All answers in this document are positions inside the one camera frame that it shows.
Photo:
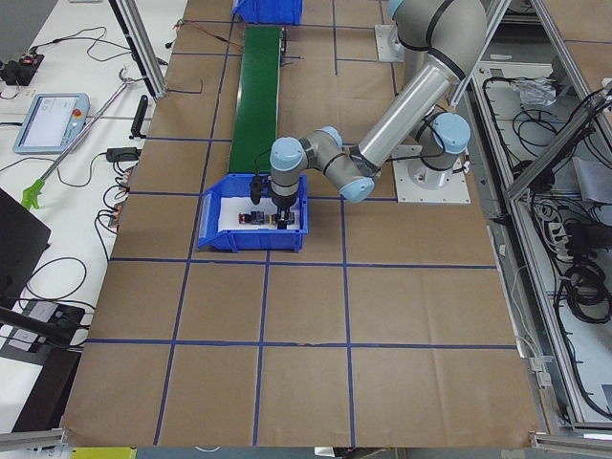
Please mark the blue bin, right side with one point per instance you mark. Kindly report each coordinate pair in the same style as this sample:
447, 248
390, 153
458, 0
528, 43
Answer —
269, 11

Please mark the black wrist camera, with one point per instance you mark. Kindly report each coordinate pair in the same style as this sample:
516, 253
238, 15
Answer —
257, 187

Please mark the white foam pad, left bin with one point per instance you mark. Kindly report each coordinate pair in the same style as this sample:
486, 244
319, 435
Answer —
232, 206

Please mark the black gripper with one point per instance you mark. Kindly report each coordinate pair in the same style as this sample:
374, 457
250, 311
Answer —
281, 202

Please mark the green conveyor belt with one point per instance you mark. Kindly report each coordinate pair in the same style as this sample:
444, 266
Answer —
255, 125

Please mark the red push button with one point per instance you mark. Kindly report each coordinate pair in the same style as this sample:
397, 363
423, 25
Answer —
252, 218

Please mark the green handled reacher grabber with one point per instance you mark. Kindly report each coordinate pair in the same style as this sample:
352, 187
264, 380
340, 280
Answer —
29, 195

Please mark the black power adapter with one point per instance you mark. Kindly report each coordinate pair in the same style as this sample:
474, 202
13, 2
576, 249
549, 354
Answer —
122, 154

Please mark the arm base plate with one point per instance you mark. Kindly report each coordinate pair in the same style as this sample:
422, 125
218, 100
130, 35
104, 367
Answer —
389, 47
418, 184

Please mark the aluminium frame post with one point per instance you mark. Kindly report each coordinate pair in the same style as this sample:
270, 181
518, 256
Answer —
133, 29

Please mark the blue bin, left side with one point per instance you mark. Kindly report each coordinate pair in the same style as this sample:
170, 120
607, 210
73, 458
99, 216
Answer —
238, 185

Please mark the blue bin, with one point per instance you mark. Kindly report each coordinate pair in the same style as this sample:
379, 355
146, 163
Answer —
238, 185
269, 11

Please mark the teach pendant tablet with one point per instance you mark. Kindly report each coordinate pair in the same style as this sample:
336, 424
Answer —
52, 122

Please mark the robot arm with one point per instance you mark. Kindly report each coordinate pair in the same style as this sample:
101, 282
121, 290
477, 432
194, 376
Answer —
450, 34

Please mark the black handheld device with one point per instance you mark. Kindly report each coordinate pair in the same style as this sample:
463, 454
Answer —
136, 127

